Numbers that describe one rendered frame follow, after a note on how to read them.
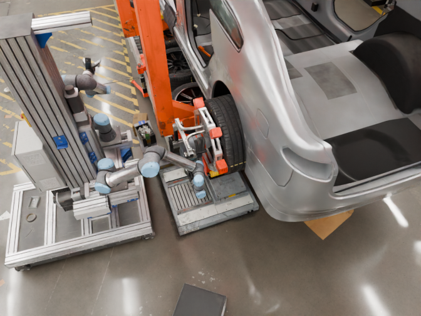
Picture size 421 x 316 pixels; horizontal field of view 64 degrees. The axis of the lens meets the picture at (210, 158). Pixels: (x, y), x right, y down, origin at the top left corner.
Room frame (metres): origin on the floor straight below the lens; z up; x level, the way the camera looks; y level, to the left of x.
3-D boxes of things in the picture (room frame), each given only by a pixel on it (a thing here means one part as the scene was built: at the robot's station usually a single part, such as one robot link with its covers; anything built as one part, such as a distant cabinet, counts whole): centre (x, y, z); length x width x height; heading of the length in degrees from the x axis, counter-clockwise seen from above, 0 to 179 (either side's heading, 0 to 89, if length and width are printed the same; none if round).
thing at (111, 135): (2.03, 0.90, 0.87); 0.15 x 0.15 x 0.10
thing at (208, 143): (1.90, 0.09, 0.85); 0.21 x 0.14 x 0.14; 109
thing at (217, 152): (1.93, 0.02, 0.85); 0.54 x 0.07 x 0.54; 19
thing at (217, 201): (2.02, -0.13, 0.13); 0.50 x 0.36 x 0.10; 19
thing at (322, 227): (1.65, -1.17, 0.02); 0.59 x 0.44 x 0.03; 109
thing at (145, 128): (2.33, 0.65, 0.51); 0.20 x 0.14 x 0.13; 28
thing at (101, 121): (2.03, 0.91, 0.98); 0.13 x 0.12 x 0.14; 90
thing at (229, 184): (1.98, -0.14, 0.32); 0.40 x 0.30 x 0.28; 19
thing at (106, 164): (1.54, 0.78, 0.98); 0.13 x 0.12 x 0.14; 0
